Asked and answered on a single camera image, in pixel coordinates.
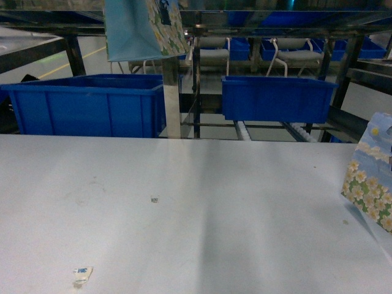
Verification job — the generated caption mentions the flower gift bag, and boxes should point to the flower gift bag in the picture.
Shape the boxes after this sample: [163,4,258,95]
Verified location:
[104,0,190,62]
[341,113,391,233]

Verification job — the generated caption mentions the blue bin under conveyor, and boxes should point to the blue bin under conveyor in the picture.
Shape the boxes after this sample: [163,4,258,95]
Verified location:
[221,75,337,124]

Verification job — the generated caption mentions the flower gift bag on table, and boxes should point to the flower gift bag on table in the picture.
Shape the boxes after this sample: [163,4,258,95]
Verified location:
[341,113,391,233]

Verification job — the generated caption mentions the blue bin left of table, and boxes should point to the blue bin left of table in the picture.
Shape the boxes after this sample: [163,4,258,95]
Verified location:
[1,74,166,138]

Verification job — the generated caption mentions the torn white tape label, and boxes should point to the torn white tape label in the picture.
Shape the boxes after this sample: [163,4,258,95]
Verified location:
[73,266,94,288]

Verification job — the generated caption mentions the grey chair white frame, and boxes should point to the grey chair white frame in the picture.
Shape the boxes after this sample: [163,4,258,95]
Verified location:
[185,37,231,75]

